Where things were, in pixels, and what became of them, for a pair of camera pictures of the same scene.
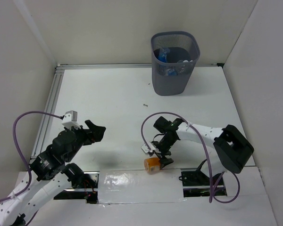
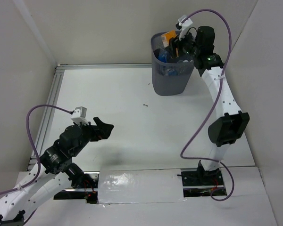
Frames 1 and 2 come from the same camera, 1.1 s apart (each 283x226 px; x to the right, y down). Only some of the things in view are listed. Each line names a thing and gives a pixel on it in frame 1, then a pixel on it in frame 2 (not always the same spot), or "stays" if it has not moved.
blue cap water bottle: (162, 53) stays
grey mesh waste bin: (174, 54) stays
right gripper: (160, 153) to (175, 42)
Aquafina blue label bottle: (171, 72) stays
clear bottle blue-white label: (185, 67) stays
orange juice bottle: (152, 165) to (166, 36)
